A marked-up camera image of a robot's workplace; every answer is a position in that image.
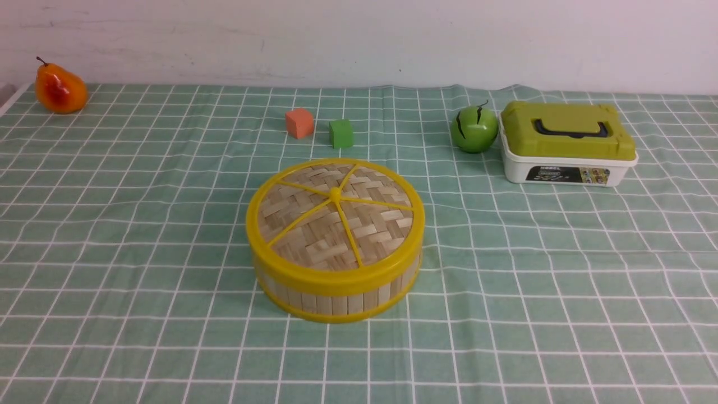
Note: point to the yellow woven bamboo steamer lid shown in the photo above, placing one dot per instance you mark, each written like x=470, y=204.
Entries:
x=336, y=227

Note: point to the yellow bamboo steamer base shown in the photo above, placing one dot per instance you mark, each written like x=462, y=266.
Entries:
x=341, y=308

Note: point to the green foam cube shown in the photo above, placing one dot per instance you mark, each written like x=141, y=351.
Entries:
x=341, y=134

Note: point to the orange foam cube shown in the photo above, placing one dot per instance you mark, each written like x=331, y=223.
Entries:
x=299, y=123

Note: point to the green toy apple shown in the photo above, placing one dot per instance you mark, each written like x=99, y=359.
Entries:
x=474, y=128

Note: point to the green lidded white plastic box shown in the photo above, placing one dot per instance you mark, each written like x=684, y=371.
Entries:
x=565, y=143

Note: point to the green checkered tablecloth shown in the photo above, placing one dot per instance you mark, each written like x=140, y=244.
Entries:
x=126, y=272

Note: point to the orange red toy pear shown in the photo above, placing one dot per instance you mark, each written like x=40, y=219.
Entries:
x=59, y=90

